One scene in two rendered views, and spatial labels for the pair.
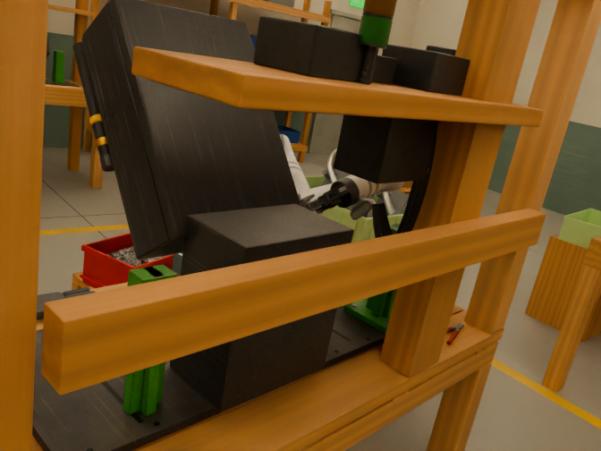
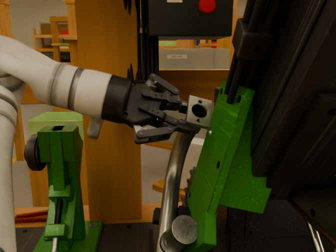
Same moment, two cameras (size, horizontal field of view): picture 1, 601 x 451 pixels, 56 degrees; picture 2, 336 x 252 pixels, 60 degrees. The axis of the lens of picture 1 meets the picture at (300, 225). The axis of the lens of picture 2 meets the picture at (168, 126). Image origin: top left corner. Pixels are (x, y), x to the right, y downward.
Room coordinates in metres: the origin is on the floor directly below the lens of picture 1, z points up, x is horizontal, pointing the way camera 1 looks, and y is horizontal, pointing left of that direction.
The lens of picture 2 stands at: (1.71, 0.29, 1.31)
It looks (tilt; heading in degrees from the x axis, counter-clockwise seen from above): 13 degrees down; 224
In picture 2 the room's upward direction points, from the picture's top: straight up
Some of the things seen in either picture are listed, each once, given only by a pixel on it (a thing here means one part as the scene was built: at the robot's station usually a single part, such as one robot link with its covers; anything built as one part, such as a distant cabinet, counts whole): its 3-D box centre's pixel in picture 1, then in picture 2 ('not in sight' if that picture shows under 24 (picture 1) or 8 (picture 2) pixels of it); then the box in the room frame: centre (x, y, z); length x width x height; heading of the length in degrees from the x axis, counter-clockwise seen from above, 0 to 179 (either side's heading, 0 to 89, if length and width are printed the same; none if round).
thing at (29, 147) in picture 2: not in sight; (35, 152); (1.49, -0.29, 1.12); 0.07 x 0.03 x 0.08; 48
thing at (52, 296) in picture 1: (57, 305); not in sight; (1.17, 0.52, 0.91); 0.20 x 0.11 x 0.03; 136
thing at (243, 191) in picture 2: not in sight; (235, 154); (1.35, 0.08, 1.17); 0.13 x 0.12 x 0.20; 138
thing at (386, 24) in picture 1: (374, 31); not in sight; (0.97, -0.06, 1.62); 0.05 x 0.05 x 0.05
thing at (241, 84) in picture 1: (384, 96); not in sight; (1.08, -0.11, 1.52); 0.90 x 0.25 x 0.04; 138
